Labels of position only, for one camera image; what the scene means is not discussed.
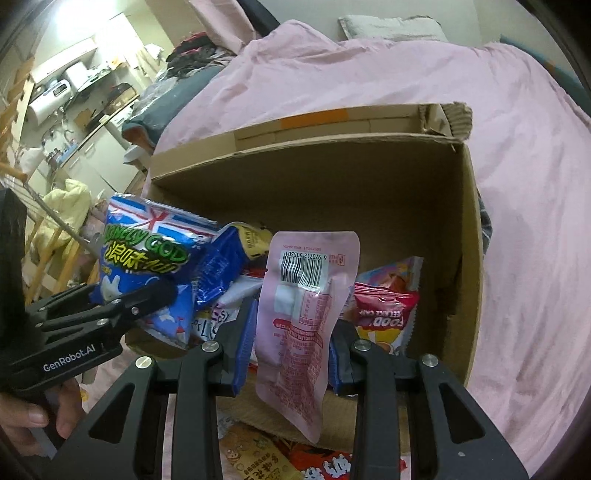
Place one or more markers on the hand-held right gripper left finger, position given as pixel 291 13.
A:
pixel 244 350

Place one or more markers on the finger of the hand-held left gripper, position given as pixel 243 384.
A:
pixel 60 302
pixel 138 302

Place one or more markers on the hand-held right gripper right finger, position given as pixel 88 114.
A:
pixel 340 364

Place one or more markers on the blue snack bag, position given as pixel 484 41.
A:
pixel 143 240

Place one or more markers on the red cake packet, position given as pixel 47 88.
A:
pixel 383 318

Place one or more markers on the dark blue snack packet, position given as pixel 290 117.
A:
pixel 221 267

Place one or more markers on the red snack bag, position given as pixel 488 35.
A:
pixel 341 464

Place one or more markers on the orange yellow snack packet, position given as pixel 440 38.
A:
pixel 258 457

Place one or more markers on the brown cardboard box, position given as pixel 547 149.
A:
pixel 369 198

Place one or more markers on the person's left hand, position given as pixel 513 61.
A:
pixel 69 406

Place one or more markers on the wooden staircase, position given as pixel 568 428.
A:
pixel 41 249

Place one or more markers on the pale yellow cloth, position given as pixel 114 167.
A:
pixel 69 207

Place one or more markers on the white kitchen cabinet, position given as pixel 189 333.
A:
pixel 101 152

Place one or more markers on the dark grey striped cloth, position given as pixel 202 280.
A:
pixel 485 221

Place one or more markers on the white water heater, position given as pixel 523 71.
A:
pixel 51 99

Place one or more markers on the white crumpled cloth pile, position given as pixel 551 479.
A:
pixel 154 90

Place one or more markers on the pink blanket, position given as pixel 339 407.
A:
pixel 531 230

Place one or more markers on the pile of dark clothes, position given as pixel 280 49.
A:
pixel 198 50

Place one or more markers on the pink hanging curtain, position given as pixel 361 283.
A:
pixel 221 18

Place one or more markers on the grey pillow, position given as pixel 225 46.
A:
pixel 392 25

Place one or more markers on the teal bolster cushion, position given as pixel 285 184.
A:
pixel 549 64

